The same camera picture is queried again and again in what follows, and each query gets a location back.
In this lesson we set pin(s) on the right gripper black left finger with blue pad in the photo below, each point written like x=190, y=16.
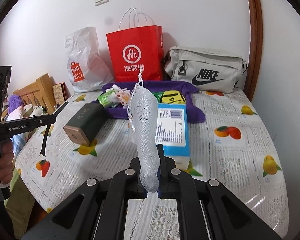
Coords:
x=96, y=210

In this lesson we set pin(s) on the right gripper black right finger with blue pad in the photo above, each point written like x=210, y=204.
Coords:
x=207, y=209

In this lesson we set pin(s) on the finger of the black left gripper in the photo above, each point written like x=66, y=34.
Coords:
x=28, y=124
x=9, y=123

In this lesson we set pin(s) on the light green small pack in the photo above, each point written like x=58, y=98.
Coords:
x=109, y=99

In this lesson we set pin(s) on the white glove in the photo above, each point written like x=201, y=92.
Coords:
x=123, y=95

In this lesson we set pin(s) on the white mesh net bag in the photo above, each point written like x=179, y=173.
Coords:
x=142, y=113

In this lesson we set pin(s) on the yellow black pouch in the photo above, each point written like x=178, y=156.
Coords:
x=172, y=97

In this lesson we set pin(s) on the green wet wipes pack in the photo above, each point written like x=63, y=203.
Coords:
x=158, y=96

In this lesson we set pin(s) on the person's left hand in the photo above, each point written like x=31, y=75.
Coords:
x=6, y=162

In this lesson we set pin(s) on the white plush toy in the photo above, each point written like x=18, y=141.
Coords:
x=32, y=111

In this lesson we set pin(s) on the purple plush toy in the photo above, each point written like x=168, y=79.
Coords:
x=14, y=101

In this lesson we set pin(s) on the wooden headboard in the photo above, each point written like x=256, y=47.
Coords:
x=38, y=93

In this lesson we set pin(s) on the small brown patterned box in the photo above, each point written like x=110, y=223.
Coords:
x=59, y=93

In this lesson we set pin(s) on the dark green rectangular box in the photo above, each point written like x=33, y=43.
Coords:
x=83, y=127

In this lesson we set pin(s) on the fruit print tablecloth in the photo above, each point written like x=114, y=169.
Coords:
x=229, y=146

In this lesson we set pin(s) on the white plastic Miniso bag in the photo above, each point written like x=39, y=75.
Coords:
x=86, y=68

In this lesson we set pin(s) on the blue tissue pack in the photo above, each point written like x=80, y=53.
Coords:
x=172, y=133

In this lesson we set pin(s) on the purple towel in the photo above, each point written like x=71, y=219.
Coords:
x=194, y=114

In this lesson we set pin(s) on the red paper shopping bag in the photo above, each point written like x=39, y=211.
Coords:
x=137, y=50

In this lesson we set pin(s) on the grey Nike waist bag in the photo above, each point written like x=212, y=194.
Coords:
x=205, y=69

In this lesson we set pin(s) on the brown wooden door frame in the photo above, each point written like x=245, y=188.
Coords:
x=256, y=47

